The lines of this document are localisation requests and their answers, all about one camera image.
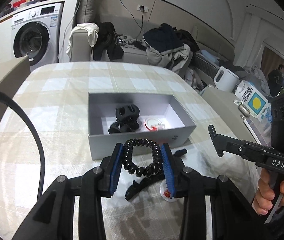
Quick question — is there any white garment on armrest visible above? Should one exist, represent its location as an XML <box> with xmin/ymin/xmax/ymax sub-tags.
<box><xmin>66</xmin><ymin>23</ymin><xmax>99</xmax><ymax>62</ymax></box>

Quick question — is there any grey sofa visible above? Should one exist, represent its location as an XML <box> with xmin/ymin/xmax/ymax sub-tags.
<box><xmin>70</xmin><ymin>12</ymin><xmax>233</xmax><ymax>67</ymax></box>

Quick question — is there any long black hair clip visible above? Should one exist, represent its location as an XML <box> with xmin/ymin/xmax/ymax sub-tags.
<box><xmin>125</xmin><ymin>171</ymin><xmax>165</xmax><ymax>201</ymax></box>

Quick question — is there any right human hand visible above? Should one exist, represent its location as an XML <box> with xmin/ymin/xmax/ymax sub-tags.
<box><xmin>252</xmin><ymin>168</ymin><xmax>284</xmax><ymax>215</ymax></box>

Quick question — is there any round pin badge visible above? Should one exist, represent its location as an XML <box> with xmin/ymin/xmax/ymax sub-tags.
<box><xmin>144</xmin><ymin>118</ymin><xmax>165</xmax><ymax>131</ymax></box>

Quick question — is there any lemon drink carton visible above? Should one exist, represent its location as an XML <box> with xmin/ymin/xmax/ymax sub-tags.
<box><xmin>235</xmin><ymin>80</ymin><xmax>272</xmax><ymax>122</ymax></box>

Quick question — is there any wall power socket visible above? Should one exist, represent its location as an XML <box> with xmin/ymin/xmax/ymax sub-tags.
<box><xmin>137</xmin><ymin>4</ymin><xmax>149</xmax><ymax>13</ymax></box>

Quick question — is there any person in black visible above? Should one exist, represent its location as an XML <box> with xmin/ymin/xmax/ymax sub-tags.
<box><xmin>267</xmin><ymin>64</ymin><xmax>284</xmax><ymax>97</ymax></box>

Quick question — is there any black spiral hair tie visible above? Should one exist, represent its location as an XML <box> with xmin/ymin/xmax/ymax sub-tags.
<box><xmin>122</xmin><ymin>138</ymin><xmax>163</xmax><ymax>178</ymax></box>

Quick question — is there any dark clothes pile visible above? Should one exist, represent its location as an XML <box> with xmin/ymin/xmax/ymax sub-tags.
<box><xmin>143</xmin><ymin>23</ymin><xmax>199</xmax><ymax>78</ymax></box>

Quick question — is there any black garment on sofa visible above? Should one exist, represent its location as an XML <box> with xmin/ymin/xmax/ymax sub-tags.
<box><xmin>93</xmin><ymin>22</ymin><xmax>124</xmax><ymax>61</ymax></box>

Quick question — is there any red white small trinket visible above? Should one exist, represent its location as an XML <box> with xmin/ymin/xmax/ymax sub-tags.
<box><xmin>159</xmin><ymin>179</ymin><xmax>178</xmax><ymax>203</ymax></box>

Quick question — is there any grey open cardboard box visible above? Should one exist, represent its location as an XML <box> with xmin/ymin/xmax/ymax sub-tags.
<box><xmin>88</xmin><ymin>93</ymin><xmax>197</xmax><ymax>160</ymax></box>

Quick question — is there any black claw hair clip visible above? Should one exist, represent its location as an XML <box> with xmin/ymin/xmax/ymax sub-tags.
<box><xmin>108</xmin><ymin>104</ymin><xmax>140</xmax><ymax>134</ymax></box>

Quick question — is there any black cable loop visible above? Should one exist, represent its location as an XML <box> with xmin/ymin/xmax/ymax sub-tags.
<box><xmin>0</xmin><ymin>87</ymin><xmax>46</xmax><ymax>201</ymax></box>

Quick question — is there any beige box right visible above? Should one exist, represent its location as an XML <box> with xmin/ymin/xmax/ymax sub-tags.
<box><xmin>200</xmin><ymin>86</ymin><xmax>271</xmax><ymax>146</ymax></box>

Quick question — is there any white washing machine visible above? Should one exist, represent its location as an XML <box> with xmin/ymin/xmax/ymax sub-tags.
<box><xmin>11</xmin><ymin>2</ymin><xmax>63</xmax><ymax>71</ymax></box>

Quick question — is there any grey striped pillow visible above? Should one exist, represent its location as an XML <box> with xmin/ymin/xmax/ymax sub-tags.
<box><xmin>76</xmin><ymin>0</ymin><xmax>96</xmax><ymax>24</ymax></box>

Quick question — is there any blue cable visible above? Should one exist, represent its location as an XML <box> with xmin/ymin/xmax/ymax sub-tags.
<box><xmin>104</xmin><ymin>0</ymin><xmax>148</xmax><ymax>41</ymax></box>

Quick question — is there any white electric kettle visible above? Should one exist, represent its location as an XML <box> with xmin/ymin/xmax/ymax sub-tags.
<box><xmin>213</xmin><ymin>66</ymin><xmax>239</xmax><ymax>93</ymax></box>

